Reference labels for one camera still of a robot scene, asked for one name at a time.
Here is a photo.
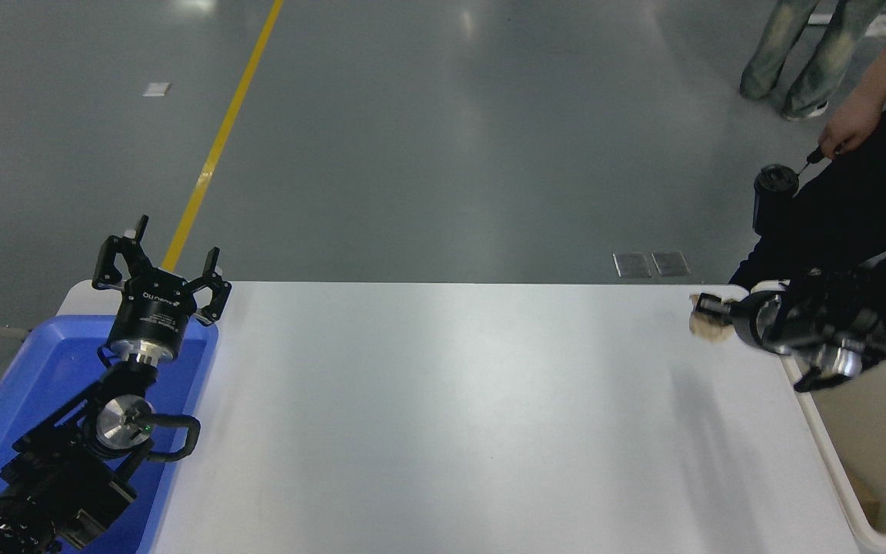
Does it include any person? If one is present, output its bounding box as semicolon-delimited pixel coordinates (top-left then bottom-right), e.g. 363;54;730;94
728;0;886;309
739;0;886;122

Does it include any tan paper ball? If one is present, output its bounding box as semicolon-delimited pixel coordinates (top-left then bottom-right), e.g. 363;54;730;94
688;291;736;344

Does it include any brown cardboard piece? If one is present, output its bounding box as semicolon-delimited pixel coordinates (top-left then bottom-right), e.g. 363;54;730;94
846;472;883;526

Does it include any black bottle with strap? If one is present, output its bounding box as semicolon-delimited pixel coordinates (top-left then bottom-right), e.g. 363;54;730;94
753;145;829;236

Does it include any metal floor plate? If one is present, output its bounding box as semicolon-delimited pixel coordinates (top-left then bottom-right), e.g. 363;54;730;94
613;252;652;279
651;250;692;277

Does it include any blue plastic tray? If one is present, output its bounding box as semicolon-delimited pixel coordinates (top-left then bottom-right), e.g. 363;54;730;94
0;314;220;554

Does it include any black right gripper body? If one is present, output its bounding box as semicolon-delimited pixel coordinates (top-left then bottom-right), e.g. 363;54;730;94
733;288;794;354

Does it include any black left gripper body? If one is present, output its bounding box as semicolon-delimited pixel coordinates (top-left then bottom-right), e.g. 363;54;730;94
107;272;198;349

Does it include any person's hand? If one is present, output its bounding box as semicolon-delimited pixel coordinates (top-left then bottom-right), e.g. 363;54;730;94
818;94;884;161

